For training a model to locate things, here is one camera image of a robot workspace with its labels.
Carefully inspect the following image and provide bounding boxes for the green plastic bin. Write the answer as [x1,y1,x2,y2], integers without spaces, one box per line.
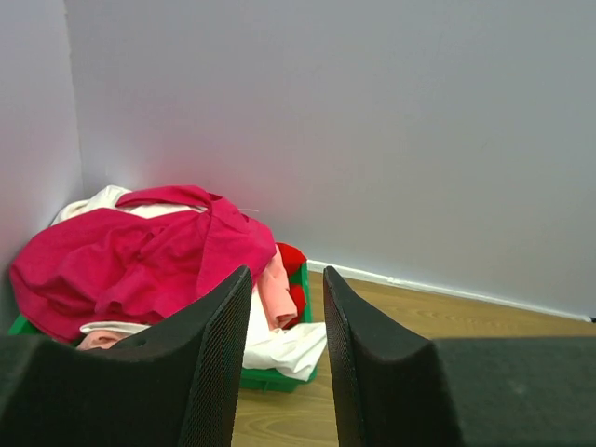
[22,266,317,392]

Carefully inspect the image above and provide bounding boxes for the white printed t shirt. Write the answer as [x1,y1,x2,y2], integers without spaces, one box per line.
[51,185,326,382]

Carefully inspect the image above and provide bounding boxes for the red t shirt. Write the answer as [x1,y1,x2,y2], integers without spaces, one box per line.
[278,242,307,329]

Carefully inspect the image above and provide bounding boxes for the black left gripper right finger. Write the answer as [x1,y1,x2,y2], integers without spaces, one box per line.
[323,267,595,446]

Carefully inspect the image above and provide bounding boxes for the magenta t shirt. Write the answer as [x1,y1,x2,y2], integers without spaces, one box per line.
[8,185,277,343]

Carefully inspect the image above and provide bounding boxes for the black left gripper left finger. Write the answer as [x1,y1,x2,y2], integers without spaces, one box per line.
[1,267,251,446]

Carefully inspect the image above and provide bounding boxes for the light pink t shirt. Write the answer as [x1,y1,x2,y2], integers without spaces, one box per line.
[77,243,298,350]

